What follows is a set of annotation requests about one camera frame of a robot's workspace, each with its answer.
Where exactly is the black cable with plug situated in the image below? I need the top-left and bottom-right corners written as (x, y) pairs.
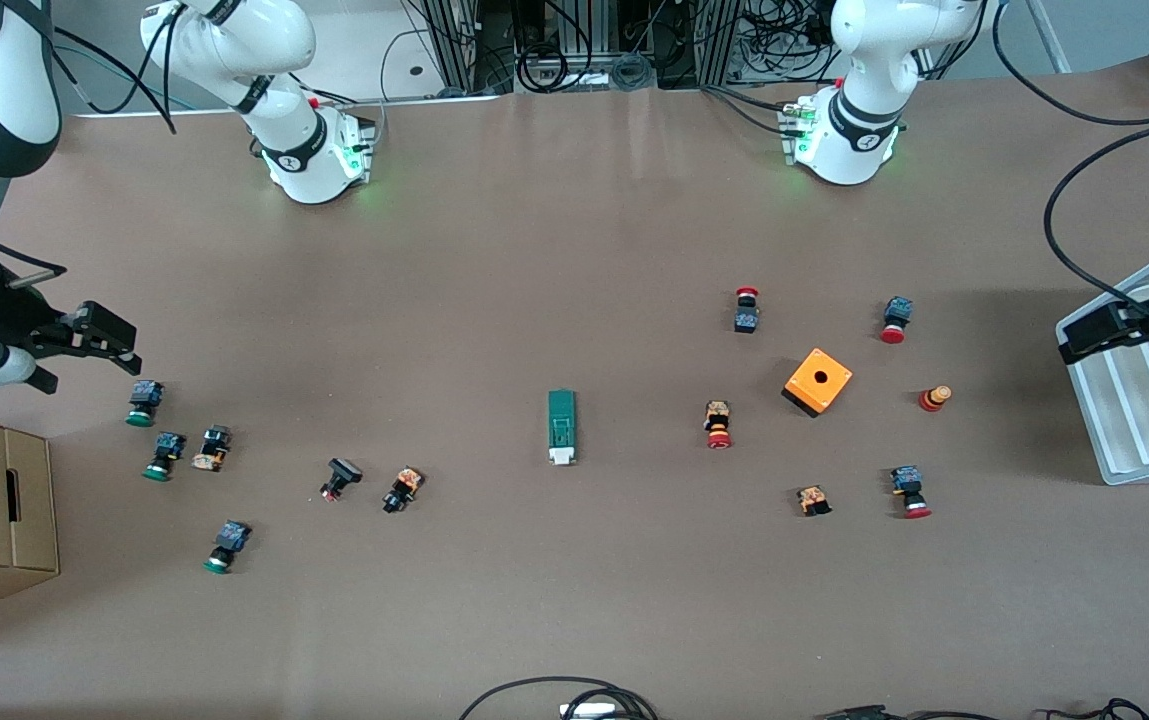
top-left (814, 705), bottom-right (1005, 720)

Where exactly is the beige black switch block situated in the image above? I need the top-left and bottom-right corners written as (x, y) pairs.
top-left (191, 425), bottom-right (232, 473)

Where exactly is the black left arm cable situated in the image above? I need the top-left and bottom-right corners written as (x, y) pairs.
top-left (992, 0), bottom-right (1149, 336)

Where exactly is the black looped cable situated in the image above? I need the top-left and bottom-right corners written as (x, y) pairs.
top-left (459, 677), bottom-right (660, 720)

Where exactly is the red mushroom button blue block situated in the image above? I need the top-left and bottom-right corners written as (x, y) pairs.
top-left (889, 465), bottom-right (933, 520)
top-left (880, 296), bottom-right (914, 345)

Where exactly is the orange button enclosure box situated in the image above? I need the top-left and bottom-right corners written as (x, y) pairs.
top-left (782, 347), bottom-right (854, 419)

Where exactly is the aluminium profile rack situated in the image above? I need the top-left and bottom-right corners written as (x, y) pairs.
top-left (414, 0), bottom-right (835, 96)

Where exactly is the black pushbutton red base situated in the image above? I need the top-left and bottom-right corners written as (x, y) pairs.
top-left (319, 457), bottom-right (363, 503)

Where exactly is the thin black cable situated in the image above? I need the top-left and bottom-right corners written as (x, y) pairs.
top-left (1044, 698), bottom-right (1149, 720)

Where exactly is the white ribbed tray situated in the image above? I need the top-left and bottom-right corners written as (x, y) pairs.
top-left (1056, 238), bottom-right (1149, 487)

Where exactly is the coiled black cable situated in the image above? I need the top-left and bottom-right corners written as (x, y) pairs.
top-left (518, 45), bottom-right (568, 94)

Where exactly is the black orange selector switch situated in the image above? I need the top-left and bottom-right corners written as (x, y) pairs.
top-left (382, 466), bottom-right (425, 515)

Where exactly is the green load switch white handle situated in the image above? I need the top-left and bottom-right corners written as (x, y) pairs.
top-left (547, 389), bottom-right (578, 467)

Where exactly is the green pushbutton blue block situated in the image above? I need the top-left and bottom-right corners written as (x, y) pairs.
top-left (142, 432), bottom-right (187, 483)
top-left (202, 520), bottom-right (253, 576)
top-left (126, 380), bottom-right (165, 429)

